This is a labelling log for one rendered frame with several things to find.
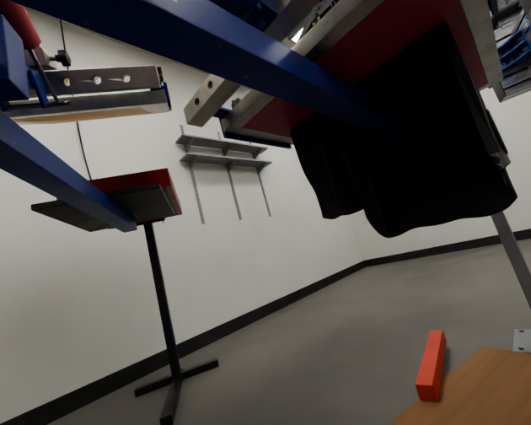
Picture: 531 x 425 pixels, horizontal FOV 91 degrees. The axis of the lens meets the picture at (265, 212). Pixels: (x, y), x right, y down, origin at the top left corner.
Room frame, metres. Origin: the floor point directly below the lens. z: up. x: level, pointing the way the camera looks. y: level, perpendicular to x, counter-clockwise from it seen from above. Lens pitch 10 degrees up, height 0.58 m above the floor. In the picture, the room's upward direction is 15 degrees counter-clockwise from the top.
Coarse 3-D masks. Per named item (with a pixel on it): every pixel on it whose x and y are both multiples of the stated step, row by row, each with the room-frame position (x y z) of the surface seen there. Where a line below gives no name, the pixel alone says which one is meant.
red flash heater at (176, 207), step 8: (112, 176) 1.08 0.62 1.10; (120, 176) 1.09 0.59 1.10; (128, 176) 1.10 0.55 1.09; (136, 176) 1.11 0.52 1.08; (144, 176) 1.12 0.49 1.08; (152, 176) 1.13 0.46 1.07; (160, 176) 1.14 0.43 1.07; (168, 176) 1.14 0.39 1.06; (96, 184) 1.06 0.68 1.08; (104, 184) 1.07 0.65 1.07; (112, 184) 1.08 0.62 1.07; (120, 184) 1.09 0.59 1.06; (128, 184) 1.10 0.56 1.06; (136, 184) 1.11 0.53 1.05; (144, 184) 1.12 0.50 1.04; (160, 184) 1.13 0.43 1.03; (168, 184) 1.14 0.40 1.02; (168, 192) 1.23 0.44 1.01; (168, 200) 1.34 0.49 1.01; (176, 200) 1.39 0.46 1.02; (176, 208) 1.55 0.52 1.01
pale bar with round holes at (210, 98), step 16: (288, 0) 0.39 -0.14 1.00; (304, 0) 0.39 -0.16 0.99; (288, 16) 0.41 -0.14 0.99; (304, 16) 0.42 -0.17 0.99; (272, 32) 0.44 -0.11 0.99; (288, 32) 0.45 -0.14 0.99; (208, 80) 0.57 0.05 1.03; (224, 80) 0.53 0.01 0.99; (208, 96) 0.58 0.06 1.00; (224, 96) 0.59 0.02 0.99; (192, 112) 0.64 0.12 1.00; (208, 112) 0.64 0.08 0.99
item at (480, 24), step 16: (352, 0) 0.39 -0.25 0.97; (368, 0) 0.39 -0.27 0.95; (464, 0) 0.44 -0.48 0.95; (480, 0) 0.46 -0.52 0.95; (336, 16) 0.42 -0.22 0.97; (352, 16) 0.41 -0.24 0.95; (480, 16) 0.50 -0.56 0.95; (320, 32) 0.44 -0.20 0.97; (336, 32) 0.44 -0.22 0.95; (480, 32) 0.55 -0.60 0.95; (304, 48) 0.47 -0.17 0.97; (320, 48) 0.47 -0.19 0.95; (480, 48) 0.62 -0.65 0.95; (496, 48) 0.64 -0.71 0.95; (496, 64) 0.73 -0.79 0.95; (496, 80) 0.84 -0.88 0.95; (256, 96) 0.58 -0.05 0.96; (272, 96) 0.58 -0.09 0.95; (240, 112) 0.63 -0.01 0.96; (256, 112) 0.63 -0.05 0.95; (224, 128) 0.68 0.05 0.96; (240, 128) 0.69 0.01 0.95
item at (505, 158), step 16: (448, 32) 0.49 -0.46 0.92; (448, 48) 0.49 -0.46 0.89; (464, 64) 0.48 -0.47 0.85; (464, 80) 0.49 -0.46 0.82; (464, 96) 0.53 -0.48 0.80; (480, 96) 0.71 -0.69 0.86; (480, 112) 0.49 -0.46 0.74; (480, 128) 0.52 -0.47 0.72; (496, 128) 0.68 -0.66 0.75; (464, 144) 0.78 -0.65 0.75; (480, 144) 0.73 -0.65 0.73; (496, 144) 0.49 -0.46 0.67; (496, 160) 0.61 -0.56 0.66
